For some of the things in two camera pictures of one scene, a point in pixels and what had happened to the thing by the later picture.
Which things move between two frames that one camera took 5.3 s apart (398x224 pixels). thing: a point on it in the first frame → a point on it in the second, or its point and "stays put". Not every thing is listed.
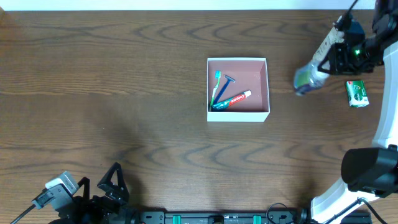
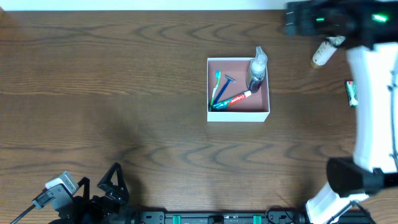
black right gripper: [336, 58] → [290, 23]
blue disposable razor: [224, 88] stays put
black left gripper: [97, 198] stays put
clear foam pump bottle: [308, 77] → [258, 70]
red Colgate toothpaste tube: [229, 101] stays put
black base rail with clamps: [226, 217] stays put
